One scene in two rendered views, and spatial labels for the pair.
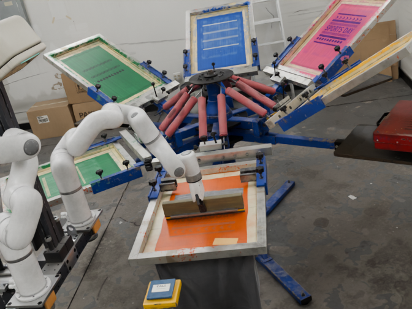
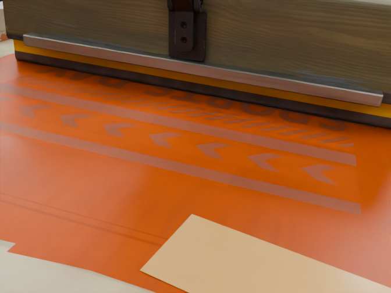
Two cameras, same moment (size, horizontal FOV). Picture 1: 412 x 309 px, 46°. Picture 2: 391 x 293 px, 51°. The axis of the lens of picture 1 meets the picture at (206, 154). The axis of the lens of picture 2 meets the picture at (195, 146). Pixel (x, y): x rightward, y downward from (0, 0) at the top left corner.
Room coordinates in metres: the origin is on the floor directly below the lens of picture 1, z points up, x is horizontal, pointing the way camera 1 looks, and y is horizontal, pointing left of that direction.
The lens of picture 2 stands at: (1.59, 0.02, 1.08)
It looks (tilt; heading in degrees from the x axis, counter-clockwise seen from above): 26 degrees down; 4
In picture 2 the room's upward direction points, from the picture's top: 6 degrees clockwise
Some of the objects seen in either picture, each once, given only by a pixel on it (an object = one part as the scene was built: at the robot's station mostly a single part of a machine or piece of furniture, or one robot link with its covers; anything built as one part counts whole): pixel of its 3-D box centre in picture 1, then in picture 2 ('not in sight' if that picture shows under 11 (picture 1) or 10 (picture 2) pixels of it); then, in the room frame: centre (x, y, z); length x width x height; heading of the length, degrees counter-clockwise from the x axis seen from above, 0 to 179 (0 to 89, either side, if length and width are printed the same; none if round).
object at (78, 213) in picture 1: (73, 205); not in sight; (1.85, 0.60, 1.21); 0.16 x 0.13 x 0.15; 76
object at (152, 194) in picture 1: (159, 187); not in sight; (2.31, 0.28, 0.97); 0.30 x 0.05 x 0.07; 170
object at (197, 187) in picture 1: (197, 186); not in sight; (1.96, 0.07, 1.12); 0.10 x 0.07 x 0.11; 170
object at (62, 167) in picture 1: (64, 171); not in sight; (1.85, 0.59, 1.37); 0.13 x 0.10 x 0.16; 13
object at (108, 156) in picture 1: (87, 156); not in sight; (2.76, 0.72, 1.05); 1.08 x 0.61 x 0.23; 110
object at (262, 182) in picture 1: (261, 175); not in sight; (2.21, -0.26, 0.97); 0.30 x 0.05 x 0.07; 170
